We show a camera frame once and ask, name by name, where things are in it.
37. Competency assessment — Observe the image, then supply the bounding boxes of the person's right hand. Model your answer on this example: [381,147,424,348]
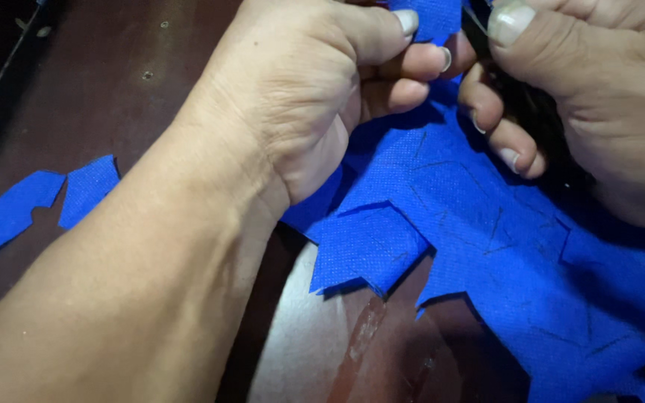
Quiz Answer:
[452,0,645,241]

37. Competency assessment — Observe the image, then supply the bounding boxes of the person's left hand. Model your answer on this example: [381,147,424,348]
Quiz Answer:
[187,0,453,207]

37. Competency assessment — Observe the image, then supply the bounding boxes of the black scissors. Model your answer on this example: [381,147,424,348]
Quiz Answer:
[461,4,599,198]

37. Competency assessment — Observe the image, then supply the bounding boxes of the large blue fabric sheet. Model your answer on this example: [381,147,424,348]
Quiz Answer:
[280,0,645,403]

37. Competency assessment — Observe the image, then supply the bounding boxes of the small blue fabric scrap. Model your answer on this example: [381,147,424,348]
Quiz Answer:
[58,154,121,231]
[0,169,67,253]

